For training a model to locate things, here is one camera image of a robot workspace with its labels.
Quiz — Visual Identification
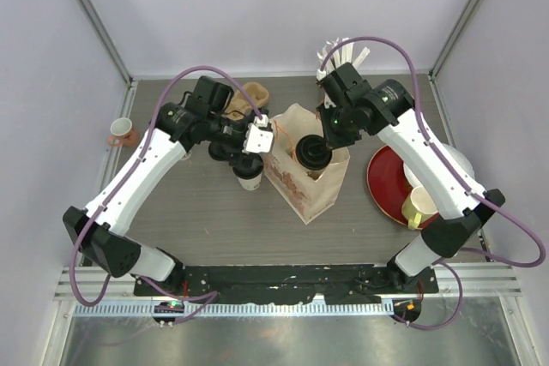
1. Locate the stack of black cup lids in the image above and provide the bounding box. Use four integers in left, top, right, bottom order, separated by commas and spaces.
208, 142, 233, 162

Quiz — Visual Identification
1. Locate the black cup lid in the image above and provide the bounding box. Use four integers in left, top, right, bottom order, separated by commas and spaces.
232, 153, 263, 180
295, 135, 332, 171

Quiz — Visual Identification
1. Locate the paper bag with orange handles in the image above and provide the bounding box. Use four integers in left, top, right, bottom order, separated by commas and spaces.
263, 104, 351, 225

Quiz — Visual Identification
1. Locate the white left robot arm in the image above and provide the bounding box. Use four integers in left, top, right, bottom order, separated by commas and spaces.
63, 75, 268, 297

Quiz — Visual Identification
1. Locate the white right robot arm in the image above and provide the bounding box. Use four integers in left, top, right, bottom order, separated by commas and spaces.
317, 63, 505, 293

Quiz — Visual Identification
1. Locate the red round tray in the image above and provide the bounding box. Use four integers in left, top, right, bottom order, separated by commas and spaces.
365, 146, 438, 230

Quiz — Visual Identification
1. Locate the small pink ceramic teacup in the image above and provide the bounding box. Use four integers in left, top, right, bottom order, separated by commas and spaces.
107, 117, 139, 147

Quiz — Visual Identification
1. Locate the yellow mug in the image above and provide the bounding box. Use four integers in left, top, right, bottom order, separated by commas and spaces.
401, 186, 438, 230

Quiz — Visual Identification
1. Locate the white paper plate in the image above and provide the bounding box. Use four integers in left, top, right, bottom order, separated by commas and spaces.
403, 143, 475, 188

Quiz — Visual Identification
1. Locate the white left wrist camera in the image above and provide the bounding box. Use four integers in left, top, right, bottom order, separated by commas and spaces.
242, 114, 275, 154

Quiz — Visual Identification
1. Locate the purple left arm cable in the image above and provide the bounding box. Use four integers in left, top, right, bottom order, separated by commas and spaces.
68, 65, 267, 327

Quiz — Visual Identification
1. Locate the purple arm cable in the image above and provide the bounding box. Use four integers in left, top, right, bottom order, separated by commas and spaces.
68, 65, 267, 327
319, 35, 549, 333

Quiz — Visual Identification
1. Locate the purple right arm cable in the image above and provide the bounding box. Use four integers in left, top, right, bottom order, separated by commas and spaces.
319, 35, 549, 333

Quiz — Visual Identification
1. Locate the perforated cable duct rail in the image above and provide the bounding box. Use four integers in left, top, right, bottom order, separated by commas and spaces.
73, 298, 394, 318

